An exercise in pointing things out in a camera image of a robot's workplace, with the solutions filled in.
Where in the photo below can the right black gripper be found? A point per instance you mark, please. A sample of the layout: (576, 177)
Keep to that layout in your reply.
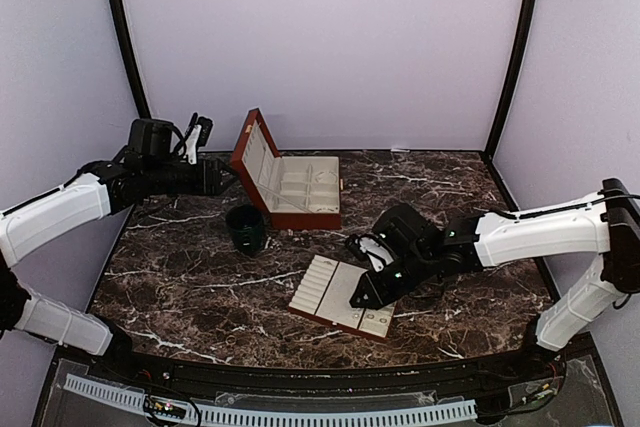
(378, 293)

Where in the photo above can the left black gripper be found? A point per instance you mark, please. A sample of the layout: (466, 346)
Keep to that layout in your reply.
(210, 174)

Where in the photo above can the red jewelry tray cream insert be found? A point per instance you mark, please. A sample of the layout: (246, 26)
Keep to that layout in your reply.
(323, 297)

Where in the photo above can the dark green cup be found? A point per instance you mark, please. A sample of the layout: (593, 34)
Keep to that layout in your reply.
(246, 228)

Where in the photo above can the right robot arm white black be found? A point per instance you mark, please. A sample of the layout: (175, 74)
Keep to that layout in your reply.
(405, 250)

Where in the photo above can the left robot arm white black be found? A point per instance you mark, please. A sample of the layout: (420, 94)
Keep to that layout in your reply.
(158, 160)

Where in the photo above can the red wooden jewelry box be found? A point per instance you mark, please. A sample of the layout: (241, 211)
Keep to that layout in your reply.
(300, 192)

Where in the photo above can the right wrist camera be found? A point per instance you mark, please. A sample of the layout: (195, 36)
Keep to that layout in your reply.
(368, 248)

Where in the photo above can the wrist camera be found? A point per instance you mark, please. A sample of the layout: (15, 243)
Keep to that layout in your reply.
(197, 136)
(368, 248)

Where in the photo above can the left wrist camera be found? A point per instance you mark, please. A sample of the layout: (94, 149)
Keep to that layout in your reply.
(197, 136)

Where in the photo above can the white slotted cable duct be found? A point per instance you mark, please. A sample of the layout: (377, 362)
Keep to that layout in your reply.
(258, 410)

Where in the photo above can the black front table rail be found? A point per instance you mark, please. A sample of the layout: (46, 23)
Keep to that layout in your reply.
(330, 362)

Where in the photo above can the left black frame post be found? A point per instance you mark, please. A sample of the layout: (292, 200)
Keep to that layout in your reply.
(131, 49)

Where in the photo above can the black frame post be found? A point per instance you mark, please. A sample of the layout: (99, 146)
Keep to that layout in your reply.
(131, 49)
(521, 36)

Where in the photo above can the right black frame post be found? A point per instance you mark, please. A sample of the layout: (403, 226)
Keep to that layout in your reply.
(521, 36)

